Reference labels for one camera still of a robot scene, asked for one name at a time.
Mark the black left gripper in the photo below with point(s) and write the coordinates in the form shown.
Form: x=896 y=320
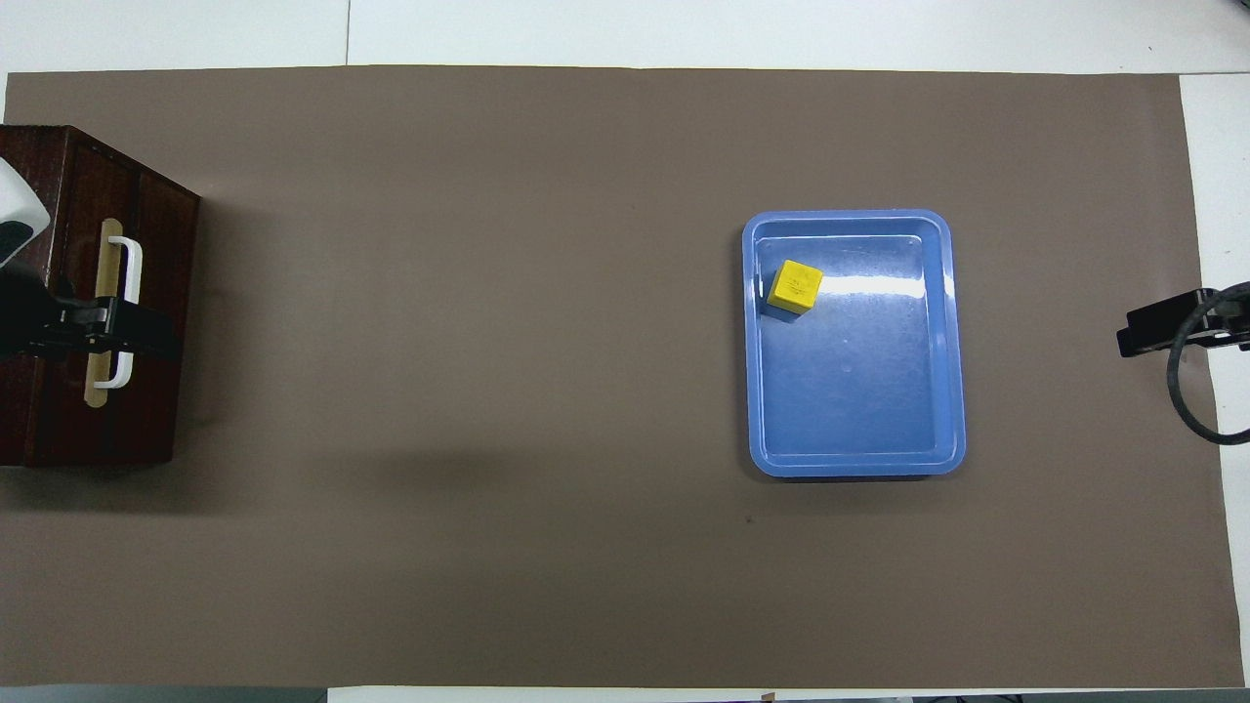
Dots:
x=39 y=317

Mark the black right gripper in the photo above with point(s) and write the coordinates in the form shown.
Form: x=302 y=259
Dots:
x=1232 y=317

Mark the dark wooden drawer cabinet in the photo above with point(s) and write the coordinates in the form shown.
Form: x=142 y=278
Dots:
x=168 y=244

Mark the yellow cube block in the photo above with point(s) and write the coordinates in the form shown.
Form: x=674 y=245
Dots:
x=793 y=287

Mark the blue plastic tray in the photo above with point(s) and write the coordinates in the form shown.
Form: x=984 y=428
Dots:
x=859 y=391

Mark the brown table mat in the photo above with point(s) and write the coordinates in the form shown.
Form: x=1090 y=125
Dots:
x=488 y=342

